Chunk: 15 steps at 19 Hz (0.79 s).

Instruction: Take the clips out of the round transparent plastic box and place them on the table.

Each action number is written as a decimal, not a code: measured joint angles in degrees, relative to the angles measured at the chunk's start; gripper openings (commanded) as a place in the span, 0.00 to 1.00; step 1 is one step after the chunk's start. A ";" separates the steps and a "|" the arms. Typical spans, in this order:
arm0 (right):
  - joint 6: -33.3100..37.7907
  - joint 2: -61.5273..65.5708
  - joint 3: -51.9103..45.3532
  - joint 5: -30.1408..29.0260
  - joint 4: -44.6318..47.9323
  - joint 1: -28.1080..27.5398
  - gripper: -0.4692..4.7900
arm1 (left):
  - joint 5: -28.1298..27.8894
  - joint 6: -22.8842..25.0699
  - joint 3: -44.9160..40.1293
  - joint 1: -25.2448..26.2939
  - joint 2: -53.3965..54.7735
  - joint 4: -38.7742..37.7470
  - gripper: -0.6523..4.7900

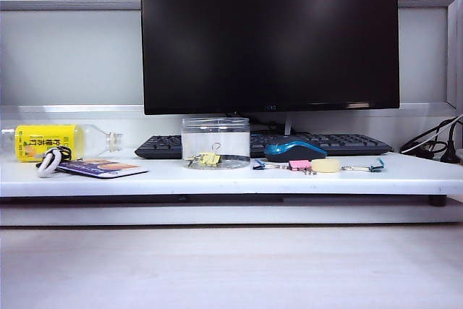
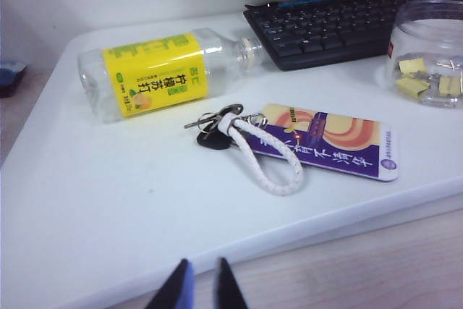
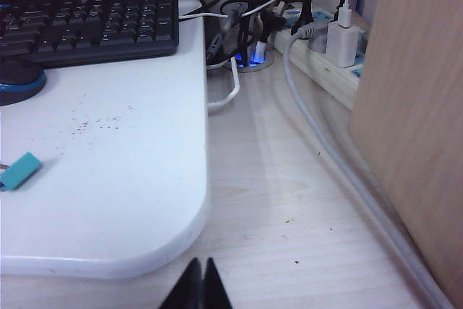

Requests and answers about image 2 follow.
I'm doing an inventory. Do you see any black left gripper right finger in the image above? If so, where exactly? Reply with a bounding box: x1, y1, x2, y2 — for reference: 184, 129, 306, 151
216, 257, 250, 309

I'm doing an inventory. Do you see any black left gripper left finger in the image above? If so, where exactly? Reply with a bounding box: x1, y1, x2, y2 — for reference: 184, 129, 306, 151
146, 258, 195, 309

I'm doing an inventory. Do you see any round transparent plastic jar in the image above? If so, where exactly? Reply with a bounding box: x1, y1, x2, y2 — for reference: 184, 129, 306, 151
385, 0, 463, 109

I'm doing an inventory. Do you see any white desk riser board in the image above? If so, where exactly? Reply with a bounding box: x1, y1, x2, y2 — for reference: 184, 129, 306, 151
0, 10, 463, 302

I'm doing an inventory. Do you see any black key head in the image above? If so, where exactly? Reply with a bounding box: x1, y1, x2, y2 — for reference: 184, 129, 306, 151
196, 130, 234, 151

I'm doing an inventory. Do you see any purple orange card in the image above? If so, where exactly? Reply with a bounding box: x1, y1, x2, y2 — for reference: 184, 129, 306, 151
249, 103, 401, 183

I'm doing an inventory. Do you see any clear bottle yellow label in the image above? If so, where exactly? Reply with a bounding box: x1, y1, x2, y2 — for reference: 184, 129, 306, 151
77, 27, 265, 124

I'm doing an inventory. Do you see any dark blue object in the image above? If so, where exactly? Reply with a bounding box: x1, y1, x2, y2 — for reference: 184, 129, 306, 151
0, 59, 29, 99

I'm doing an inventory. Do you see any black keyboard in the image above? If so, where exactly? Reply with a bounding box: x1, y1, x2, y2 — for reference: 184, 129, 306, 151
242, 0, 463, 72

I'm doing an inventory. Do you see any silver key with ring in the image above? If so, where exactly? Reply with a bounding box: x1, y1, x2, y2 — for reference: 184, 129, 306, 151
183, 103, 245, 132

